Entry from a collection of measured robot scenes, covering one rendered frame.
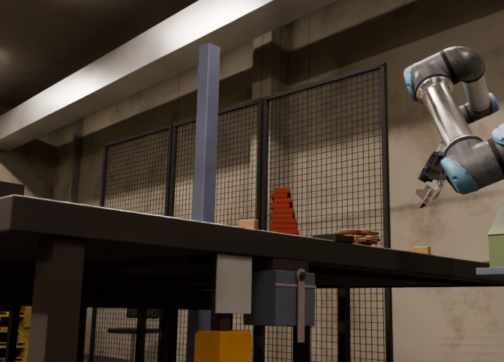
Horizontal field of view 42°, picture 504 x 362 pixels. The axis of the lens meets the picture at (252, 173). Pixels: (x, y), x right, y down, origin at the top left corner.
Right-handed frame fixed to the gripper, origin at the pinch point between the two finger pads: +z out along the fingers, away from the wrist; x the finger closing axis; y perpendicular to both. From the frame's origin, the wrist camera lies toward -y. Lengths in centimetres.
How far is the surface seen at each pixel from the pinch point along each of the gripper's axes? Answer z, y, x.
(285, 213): 15, 45, -58
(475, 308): -40, -113, -253
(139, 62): -140, 258, -408
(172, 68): -151, 224, -406
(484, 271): 31, -10, 59
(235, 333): 80, 42, 97
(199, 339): 85, 48, 95
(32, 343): 99, 71, 118
